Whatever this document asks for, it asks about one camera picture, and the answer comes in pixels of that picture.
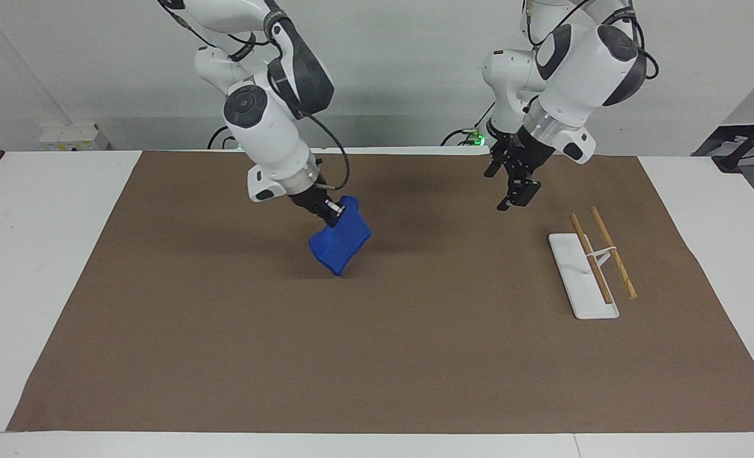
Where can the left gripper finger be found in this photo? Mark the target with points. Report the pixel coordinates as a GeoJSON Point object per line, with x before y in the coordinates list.
{"type": "Point", "coordinates": [522, 193]}
{"type": "Point", "coordinates": [496, 159]}

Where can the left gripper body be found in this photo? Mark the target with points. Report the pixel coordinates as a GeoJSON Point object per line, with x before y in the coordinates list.
{"type": "Point", "coordinates": [529, 152]}

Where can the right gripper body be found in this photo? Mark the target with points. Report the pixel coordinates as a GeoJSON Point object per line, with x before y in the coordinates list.
{"type": "Point", "coordinates": [313, 200]}

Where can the blue towel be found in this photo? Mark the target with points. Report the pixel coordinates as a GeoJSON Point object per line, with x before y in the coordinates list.
{"type": "Point", "coordinates": [342, 245]}

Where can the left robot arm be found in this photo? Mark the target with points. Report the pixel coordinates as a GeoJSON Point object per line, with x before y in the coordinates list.
{"type": "Point", "coordinates": [574, 76]}

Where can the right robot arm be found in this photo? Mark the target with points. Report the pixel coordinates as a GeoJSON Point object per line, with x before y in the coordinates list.
{"type": "Point", "coordinates": [265, 130]}

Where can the white rack with wooden bars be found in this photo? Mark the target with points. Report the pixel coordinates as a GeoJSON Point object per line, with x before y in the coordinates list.
{"type": "Point", "coordinates": [585, 286]}

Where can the white power strip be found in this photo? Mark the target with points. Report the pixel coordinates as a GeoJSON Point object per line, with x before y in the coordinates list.
{"type": "Point", "coordinates": [74, 137]}

